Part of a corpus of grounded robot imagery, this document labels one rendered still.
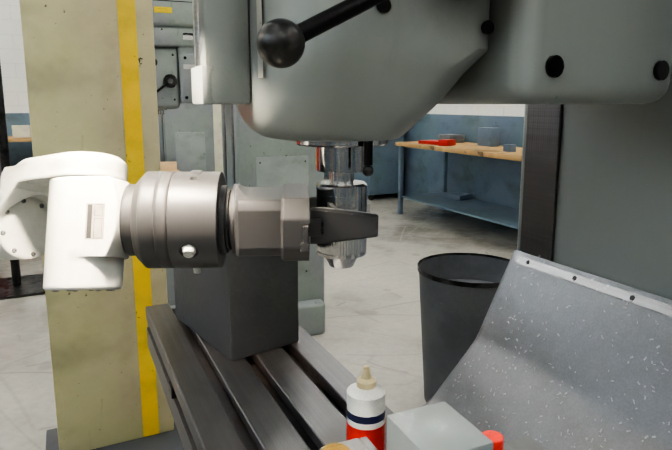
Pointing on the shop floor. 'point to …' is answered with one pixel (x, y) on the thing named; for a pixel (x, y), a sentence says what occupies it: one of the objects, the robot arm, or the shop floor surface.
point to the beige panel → (48, 16)
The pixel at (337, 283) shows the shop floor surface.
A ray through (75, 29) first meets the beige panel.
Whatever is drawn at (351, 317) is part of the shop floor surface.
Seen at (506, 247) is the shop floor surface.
